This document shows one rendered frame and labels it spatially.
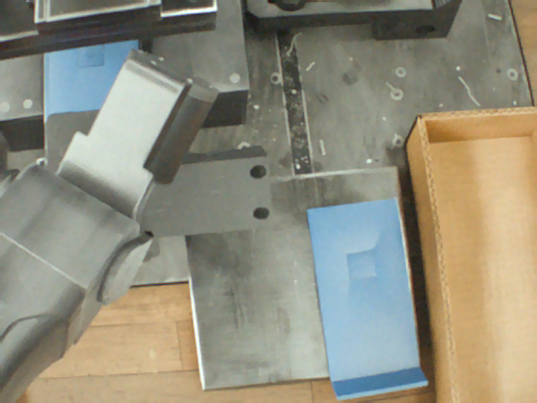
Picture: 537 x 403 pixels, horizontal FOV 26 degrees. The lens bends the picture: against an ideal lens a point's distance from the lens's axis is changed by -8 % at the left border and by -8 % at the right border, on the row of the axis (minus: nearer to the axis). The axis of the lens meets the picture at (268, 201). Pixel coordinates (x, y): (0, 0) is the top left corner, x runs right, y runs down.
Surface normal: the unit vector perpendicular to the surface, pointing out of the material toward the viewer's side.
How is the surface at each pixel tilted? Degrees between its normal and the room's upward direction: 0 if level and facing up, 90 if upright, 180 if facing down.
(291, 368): 0
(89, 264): 26
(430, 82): 0
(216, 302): 0
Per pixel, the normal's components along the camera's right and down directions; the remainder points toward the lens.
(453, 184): 0.04, -0.25
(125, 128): -0.15, 0.10
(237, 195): 0.12, 0.24
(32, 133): 0.11, 0.96
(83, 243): 0.26, -0.60
